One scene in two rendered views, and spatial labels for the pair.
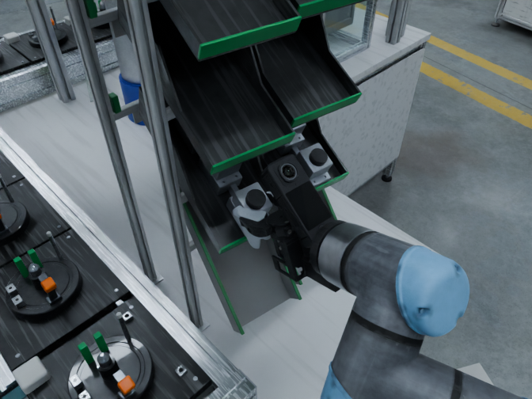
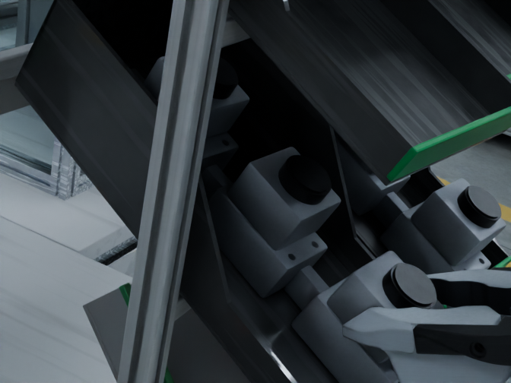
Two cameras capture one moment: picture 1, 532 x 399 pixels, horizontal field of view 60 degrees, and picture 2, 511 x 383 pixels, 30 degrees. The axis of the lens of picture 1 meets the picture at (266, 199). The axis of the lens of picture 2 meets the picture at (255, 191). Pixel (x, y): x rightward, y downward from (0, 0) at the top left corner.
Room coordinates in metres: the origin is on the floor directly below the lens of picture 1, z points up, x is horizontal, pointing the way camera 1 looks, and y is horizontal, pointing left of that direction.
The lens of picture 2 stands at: (0.12, 0.27, 1.51)
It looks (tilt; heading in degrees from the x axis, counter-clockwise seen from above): 25 degrees down; 338
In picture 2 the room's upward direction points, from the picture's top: 11 degrees clockwise
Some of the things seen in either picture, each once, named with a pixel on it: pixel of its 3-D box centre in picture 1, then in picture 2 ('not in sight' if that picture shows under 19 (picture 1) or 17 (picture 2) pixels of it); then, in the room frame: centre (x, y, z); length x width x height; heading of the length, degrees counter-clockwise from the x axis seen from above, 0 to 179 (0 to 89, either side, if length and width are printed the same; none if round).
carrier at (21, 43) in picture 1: (44, 29); not in sight; (1.69, 0.82, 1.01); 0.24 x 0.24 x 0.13; 44
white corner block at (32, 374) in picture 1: (33, 377); not in sight; (0.37, 0.40, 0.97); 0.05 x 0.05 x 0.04; 44
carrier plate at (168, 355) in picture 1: (114, 380); not in sight; (0.37, 0.26, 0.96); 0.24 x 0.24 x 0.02; 44
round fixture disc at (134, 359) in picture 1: (112, 374); not in sight; (0.37, 0.26, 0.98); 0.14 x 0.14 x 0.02
